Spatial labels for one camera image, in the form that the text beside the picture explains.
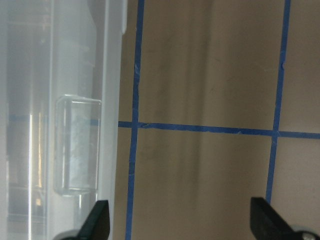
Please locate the clear plastic box lid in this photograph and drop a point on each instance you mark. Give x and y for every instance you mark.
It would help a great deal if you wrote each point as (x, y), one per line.
(60, 68)

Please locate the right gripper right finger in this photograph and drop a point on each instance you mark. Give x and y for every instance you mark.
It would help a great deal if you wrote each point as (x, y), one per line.
(266, 224)

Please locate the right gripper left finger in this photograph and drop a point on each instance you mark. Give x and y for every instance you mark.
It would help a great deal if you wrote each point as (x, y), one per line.
(97, 225)

